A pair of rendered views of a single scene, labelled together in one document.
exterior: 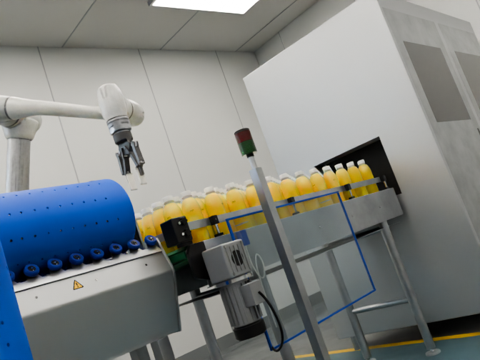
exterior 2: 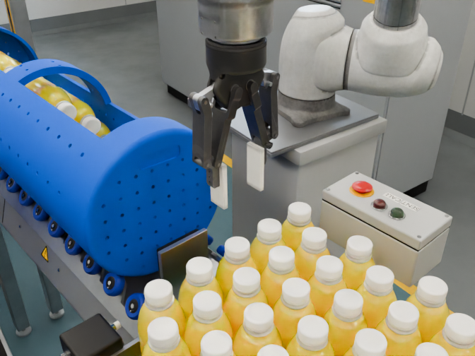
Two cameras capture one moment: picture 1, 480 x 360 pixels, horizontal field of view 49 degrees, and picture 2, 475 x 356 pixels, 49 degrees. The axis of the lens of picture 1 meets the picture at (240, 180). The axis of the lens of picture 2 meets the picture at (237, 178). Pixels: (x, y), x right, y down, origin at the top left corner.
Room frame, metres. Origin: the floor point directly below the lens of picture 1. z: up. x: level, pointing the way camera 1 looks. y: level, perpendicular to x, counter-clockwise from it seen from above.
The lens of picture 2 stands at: (2.14, -0.23, 1.61)
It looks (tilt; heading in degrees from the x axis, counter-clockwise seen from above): 32 degrees down; 97
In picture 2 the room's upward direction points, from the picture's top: straight up
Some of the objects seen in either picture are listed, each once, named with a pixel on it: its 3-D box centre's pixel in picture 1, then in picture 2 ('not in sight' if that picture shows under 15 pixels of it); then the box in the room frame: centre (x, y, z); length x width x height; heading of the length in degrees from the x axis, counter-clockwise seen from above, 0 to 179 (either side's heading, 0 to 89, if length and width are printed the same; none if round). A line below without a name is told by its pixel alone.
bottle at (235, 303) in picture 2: not in sight; (245, 328); (2.08, 0.32, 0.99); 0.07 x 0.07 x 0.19
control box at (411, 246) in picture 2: not in sight; (381, 224); (2.30, 0.54, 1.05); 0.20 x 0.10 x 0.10; 139
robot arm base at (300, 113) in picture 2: not in sight; (302, 96); (2.15, 1.12, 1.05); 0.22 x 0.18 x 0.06; 127
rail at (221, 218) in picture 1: (308, 196); not in sight; (2.49, -0.28, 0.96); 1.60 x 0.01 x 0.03; 139
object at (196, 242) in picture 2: (131, 241); (182, 265); (1.95, 0.45, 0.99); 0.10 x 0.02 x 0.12; 49
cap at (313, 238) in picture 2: not in sight; (314, 238); (2.18, 0.43, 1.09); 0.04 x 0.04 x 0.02
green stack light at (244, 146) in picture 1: (247, 148); not in sight; (2.01, -0.07, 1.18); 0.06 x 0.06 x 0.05
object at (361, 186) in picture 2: not in sight; (362, 187); (2.26, 0.57, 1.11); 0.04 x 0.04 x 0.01
